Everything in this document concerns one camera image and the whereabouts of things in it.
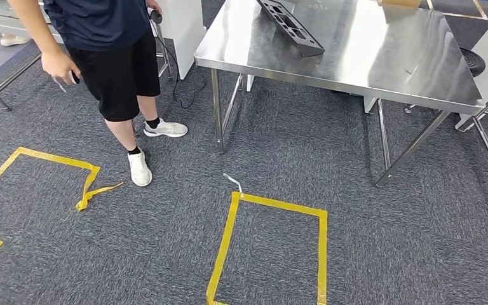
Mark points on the small black handheld device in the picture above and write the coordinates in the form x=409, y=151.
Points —
x=75, y=78

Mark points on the person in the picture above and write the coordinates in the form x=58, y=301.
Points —
x=113, y=63
x=14, y=40

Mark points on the black plastic car part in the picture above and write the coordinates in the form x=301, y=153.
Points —
x=294, y=33

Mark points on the crumpled yellow floor tape square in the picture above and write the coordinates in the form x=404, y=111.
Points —
x=54, y=158

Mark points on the black ribbed round object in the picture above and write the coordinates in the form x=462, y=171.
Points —
x=473, y=63

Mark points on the person's right forearm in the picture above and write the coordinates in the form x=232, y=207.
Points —
x=29, y=25

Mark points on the white cabinet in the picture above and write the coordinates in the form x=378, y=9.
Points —
x=185, y=33

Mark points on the person's right hand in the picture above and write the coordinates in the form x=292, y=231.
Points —
x=58, y=65

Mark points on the white tape strip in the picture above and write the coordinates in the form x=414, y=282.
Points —
x=233, y=182

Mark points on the person's left hand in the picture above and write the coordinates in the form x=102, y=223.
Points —
x=154, y=6

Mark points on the large stainless steel workbench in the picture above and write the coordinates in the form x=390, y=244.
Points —
x=374, y=54

